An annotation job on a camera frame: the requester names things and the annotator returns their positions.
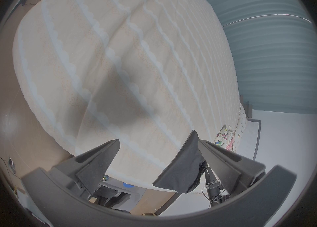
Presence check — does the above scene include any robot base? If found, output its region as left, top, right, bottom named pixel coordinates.
left=92, top=175, right=147, bottom=212

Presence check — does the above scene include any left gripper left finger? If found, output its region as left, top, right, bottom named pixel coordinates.
left=50, top=139, right=121, bottom=200

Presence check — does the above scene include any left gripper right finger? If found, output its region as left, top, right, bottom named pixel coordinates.
left=198, top=140, right=267, bottom=198

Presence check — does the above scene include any black T-shirt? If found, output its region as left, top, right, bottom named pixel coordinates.
left=152, top=130, right=207, bottom=194

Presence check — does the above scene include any white printed pillow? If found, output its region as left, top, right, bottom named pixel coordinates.
left=234, top=103, right=248, bottom=152

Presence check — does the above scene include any white printed pyjama top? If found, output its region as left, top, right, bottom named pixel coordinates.
left=214, top=124, right=236, bottom=151

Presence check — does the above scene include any bed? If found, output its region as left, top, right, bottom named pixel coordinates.
left=12, top=0, right=262, bottom=189

